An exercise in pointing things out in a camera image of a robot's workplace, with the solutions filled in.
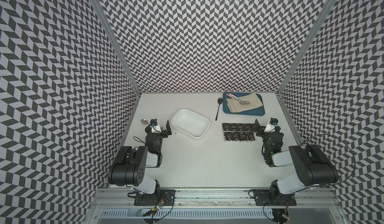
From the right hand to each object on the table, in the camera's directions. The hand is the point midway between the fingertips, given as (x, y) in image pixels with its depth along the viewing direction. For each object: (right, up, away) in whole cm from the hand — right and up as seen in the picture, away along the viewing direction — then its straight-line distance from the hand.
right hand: (263, 122), depth 90 cm
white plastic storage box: (-45, -1, +10) cm, 47 cm away
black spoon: (-23, +13, +22) cm, 35 cm away
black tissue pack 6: (-11, -10, +4) cm, 15 cm away
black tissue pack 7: (-7, -9, +4) cm, 12 cm away
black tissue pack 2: (-17, -4, +7) cm, 18 cm away
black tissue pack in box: (-16, -9, +4) cm, 19 cm away
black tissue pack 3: (-12, -4, +7) cm, 15 cm away
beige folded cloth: (-13, +10, +19) cm, 26 cm away
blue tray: (+4, +6, +15) cm, 17 cm away
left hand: (-63, 0, 0) cm, 63 cm away
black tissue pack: (-22, -4, +7) cm, 23 cm away
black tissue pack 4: (-7, -4, +7) cm, 11 cm away
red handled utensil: (-8, +13, +22) cm, 27 cm away
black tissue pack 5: (-21, -9, +4) cm, 23 cm away
